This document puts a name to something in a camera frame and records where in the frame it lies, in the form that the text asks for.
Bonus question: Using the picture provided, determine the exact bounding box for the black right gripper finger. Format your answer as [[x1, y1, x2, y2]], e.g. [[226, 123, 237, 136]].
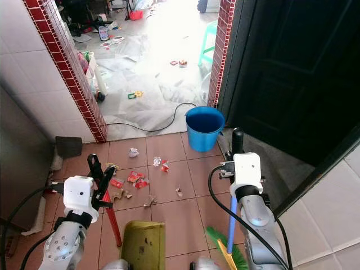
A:
[[231, 128, 245, 158]]

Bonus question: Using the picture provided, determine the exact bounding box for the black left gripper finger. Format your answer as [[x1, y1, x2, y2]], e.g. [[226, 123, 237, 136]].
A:
[[98, 165, 116, 191], [87, 153, 104, 181]]

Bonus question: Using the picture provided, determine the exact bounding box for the green broom with blue handle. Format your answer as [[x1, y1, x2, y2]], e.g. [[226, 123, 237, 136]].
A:
[[204, 194, 251, 270]]

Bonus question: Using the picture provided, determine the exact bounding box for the yellow dustpan with red handle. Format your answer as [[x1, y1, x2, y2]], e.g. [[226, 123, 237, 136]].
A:
[[101, 190, 167, 270]]

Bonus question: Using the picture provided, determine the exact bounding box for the red snack wrapper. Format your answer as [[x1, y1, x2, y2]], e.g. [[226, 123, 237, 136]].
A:
[[111, 170, 150, 190]]

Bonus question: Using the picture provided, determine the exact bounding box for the dark grey square board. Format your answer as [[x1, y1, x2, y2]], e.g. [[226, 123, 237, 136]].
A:
[[55, 136, 83, 159]]

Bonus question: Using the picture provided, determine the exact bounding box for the blue plastic bucket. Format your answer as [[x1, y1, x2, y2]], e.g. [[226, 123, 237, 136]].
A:
[[184, 106, 226, 152]]

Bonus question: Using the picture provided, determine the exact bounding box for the red and white wrapper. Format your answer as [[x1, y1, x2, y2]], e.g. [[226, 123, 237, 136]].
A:
[[152, 156, 170, 173]]

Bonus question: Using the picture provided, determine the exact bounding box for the silver left robot leg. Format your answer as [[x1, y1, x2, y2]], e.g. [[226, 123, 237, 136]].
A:
[[102, 259, 130, 270]]

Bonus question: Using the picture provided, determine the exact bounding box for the silver robot leg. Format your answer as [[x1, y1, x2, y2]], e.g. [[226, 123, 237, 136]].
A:
[[102, 259, 130, 270], [190, 257, 220, 270]]

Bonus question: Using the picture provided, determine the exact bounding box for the grey metal cabinet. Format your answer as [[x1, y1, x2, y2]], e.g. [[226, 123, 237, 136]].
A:
[[0, 84, 60, 231]]

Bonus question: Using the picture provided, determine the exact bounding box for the dark door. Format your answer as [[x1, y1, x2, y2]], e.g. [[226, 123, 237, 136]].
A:
[[217, 0, 360, 217]]

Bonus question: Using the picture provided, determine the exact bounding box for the white bottle cart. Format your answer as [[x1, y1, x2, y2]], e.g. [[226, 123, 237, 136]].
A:
[[82, 51, 106, 103]]

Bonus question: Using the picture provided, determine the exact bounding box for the silver right robot leg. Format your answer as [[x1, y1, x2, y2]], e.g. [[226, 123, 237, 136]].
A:
[[190, 257, 220, 270]]

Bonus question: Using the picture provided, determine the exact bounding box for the green plastic stool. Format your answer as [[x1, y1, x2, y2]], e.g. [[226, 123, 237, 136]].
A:
[[198, 20, 220, 67]]

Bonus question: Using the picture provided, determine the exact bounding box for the blue and white packet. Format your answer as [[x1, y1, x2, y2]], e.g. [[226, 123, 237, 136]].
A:
[[98, 25, 111, 42]]

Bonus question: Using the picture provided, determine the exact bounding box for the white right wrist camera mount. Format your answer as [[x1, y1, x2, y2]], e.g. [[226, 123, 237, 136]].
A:
[[233, 152, 264, 195]]

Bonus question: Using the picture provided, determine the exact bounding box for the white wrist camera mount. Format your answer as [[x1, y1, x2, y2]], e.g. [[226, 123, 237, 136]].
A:
[[233, 152, 264, 195], [62, 175, 95, 224]]

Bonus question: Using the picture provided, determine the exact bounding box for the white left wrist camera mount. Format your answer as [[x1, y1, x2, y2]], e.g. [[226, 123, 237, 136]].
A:
[[62, 175, 95, 224]]

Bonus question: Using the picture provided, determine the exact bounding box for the black floor cable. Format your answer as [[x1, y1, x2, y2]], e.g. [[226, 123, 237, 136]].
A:
[[106, 102, 197, 134]]

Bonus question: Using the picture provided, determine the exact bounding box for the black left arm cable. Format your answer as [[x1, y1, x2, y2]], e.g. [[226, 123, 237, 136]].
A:
[[1, 186, 67, 270]]

